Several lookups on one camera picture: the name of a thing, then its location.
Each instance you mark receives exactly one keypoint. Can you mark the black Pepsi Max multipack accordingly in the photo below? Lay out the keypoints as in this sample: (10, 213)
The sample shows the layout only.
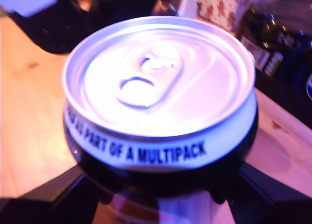
(287, 63)

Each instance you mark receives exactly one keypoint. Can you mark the gingerbread print tissue box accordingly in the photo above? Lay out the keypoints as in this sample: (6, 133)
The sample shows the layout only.
(219, 6)

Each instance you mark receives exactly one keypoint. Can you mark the pale grey camera box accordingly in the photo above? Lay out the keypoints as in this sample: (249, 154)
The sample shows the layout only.
(26, 0)

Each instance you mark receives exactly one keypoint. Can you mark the black Pepsi Max can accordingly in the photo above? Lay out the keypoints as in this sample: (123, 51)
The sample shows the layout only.
(158, 87)

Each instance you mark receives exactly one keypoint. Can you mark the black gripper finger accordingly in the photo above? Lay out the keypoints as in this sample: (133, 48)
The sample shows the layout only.
(268, 204)
(48, 204)

